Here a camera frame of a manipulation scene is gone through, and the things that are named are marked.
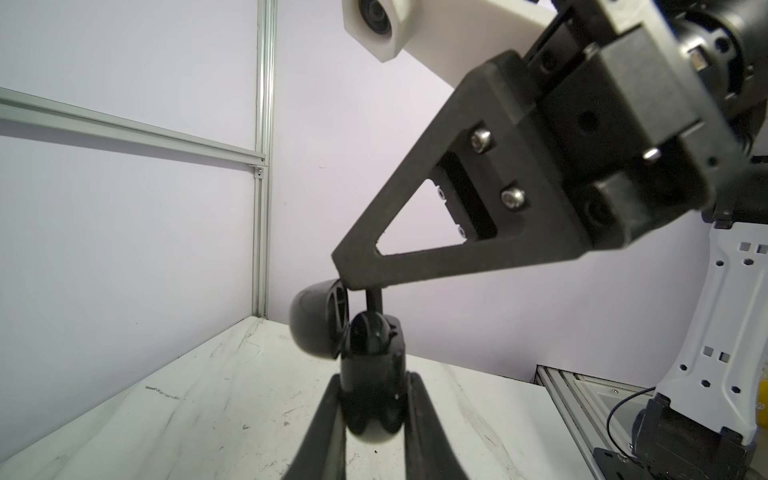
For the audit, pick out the aluminium frame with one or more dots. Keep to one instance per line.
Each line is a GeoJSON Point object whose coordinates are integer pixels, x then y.
{"type": "Point", "coordinates": [176, 79]}

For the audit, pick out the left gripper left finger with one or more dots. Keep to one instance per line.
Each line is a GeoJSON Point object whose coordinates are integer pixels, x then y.
{"type": "Point", "coordinates": [322, 453]}

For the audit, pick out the black earbud charging case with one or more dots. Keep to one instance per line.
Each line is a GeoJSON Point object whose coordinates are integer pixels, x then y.
{"type": "Point", "coordinates": [370, 347]}

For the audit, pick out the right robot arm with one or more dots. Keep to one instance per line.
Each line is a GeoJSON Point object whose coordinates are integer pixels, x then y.
{"type": "Point", "coordinates": [700, 423]}

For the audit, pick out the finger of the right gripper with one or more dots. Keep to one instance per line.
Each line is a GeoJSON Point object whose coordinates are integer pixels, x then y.
{"type": "Point", "coordinates": [500, 169]}

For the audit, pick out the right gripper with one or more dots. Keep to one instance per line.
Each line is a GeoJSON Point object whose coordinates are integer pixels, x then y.
{"type": "Point", "coordinates": [650, 104]}

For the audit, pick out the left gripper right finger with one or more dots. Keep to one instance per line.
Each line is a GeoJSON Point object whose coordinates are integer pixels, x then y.
{"type": "Point", "coordinates": [428, 453]}

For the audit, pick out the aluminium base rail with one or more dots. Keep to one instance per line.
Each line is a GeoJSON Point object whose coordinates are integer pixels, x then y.
{"type": "Point", "coordinates": [599, 414]}

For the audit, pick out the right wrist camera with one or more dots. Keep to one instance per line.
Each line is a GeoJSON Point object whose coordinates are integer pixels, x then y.
{"type": "Point", "coordinates": [450, 38]}

